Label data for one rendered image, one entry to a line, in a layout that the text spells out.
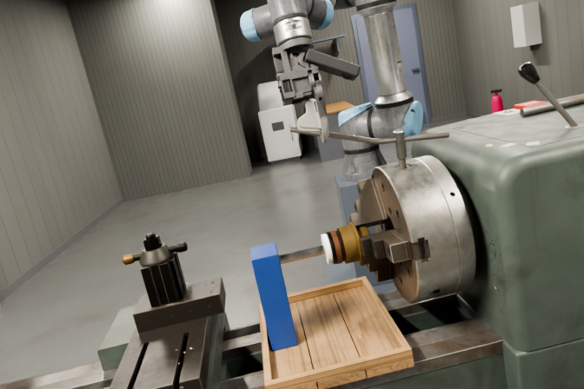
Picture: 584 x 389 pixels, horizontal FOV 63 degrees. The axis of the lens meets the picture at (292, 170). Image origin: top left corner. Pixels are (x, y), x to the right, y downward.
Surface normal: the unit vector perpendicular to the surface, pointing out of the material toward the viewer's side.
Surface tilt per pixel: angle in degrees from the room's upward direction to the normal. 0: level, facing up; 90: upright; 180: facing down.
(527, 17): 90
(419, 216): 60
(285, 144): 90
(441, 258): 94
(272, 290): 90
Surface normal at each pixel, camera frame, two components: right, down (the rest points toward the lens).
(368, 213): -0.03, -0.39
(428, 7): 0.00, 0.21
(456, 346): -0.20, -0.96
